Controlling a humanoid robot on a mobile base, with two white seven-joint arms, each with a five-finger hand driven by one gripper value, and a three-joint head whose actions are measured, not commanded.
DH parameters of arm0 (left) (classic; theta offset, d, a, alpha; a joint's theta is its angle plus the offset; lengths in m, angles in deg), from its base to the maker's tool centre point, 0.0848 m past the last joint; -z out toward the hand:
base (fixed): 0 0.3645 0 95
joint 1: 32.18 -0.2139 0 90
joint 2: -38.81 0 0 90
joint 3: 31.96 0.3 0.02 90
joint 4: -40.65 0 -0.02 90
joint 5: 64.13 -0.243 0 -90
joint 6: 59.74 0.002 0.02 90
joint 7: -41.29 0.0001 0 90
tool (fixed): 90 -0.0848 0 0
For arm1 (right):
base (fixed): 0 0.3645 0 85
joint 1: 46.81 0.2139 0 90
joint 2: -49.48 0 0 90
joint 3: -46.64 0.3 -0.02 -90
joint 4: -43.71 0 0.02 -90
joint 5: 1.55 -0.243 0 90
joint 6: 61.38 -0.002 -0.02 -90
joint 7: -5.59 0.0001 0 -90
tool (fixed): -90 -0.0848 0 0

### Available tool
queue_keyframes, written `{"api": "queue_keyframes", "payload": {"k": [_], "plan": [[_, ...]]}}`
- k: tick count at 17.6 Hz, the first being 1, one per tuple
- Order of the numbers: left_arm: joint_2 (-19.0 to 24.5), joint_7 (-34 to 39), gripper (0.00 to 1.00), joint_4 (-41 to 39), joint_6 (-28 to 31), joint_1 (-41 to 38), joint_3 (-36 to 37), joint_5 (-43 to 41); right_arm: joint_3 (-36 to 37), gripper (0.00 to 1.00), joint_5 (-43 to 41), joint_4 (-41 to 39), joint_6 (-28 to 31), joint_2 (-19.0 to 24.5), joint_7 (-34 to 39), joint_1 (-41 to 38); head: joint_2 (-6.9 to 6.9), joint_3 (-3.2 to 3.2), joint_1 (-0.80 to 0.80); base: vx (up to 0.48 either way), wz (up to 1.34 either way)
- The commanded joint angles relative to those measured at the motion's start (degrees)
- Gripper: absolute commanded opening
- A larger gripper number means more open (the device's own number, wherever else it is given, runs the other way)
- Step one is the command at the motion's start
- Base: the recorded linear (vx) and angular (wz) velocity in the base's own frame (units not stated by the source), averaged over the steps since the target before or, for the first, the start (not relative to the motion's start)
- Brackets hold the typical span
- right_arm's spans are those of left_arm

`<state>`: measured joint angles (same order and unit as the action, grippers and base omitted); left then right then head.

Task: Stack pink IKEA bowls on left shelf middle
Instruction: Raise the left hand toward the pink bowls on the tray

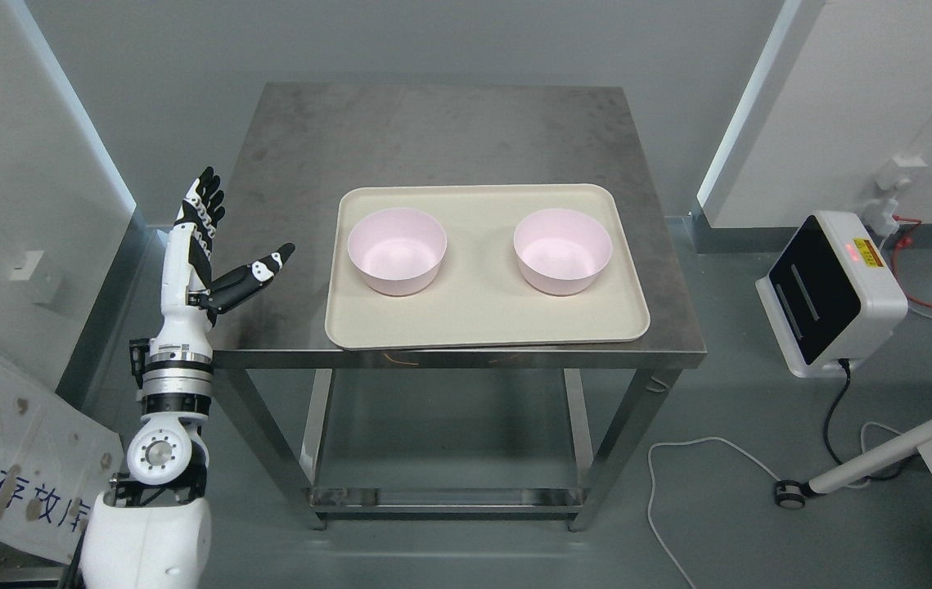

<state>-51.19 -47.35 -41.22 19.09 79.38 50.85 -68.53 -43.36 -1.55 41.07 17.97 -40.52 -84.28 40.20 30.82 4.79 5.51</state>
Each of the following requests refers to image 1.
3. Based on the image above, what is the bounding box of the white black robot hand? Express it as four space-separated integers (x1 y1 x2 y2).
149 165 296 357

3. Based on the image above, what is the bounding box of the pink bowl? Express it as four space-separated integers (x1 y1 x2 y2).
513 208 613 297
347 206 449 297

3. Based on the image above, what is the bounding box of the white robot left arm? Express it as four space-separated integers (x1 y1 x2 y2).
73 329 214 588

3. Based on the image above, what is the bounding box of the stainless steel table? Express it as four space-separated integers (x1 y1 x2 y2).
209 83 706 533

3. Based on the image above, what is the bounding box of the white sign board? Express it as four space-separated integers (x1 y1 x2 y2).
0 358 124 564

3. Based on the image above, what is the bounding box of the beige plastic tray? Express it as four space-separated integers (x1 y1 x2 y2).
325 184 651 350

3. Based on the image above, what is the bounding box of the white wheeled stand leg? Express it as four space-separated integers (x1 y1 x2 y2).
772 419 932 510

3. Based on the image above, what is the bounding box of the white black box device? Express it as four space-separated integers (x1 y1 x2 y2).
756 211 908 378

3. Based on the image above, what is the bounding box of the white wall socket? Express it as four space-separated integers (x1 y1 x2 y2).
9 250 65 306

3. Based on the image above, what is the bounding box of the black power cable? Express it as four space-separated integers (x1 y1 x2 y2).
822 358 916 482

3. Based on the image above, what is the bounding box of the white floor cable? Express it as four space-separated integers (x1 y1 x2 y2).
647 421 908 589

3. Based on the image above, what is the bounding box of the white wall plug adapter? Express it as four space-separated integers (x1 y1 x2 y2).
861 155 927 238

